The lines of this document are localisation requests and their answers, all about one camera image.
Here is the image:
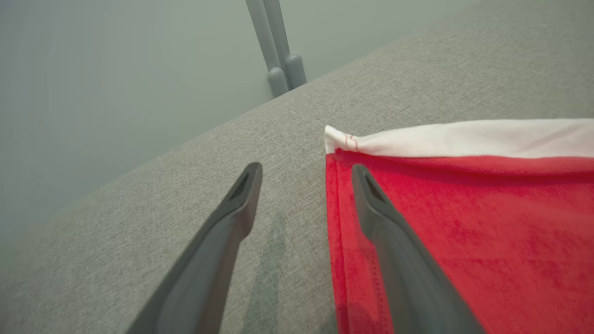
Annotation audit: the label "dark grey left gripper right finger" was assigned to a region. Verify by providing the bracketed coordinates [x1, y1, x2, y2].
[351, 164, 486, 334]

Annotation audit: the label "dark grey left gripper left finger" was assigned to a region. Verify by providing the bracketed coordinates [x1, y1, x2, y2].
[125, 162, 264, 334]

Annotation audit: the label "red shorts with white stripe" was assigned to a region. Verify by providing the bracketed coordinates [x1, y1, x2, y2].
[324, 118, 594, 334]

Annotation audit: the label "grey fabric sofa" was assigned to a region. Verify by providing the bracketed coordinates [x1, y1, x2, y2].
[0, 0, 594, 334]

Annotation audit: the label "grey partition double post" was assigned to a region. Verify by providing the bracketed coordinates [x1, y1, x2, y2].
[245, 0, 308, 98]

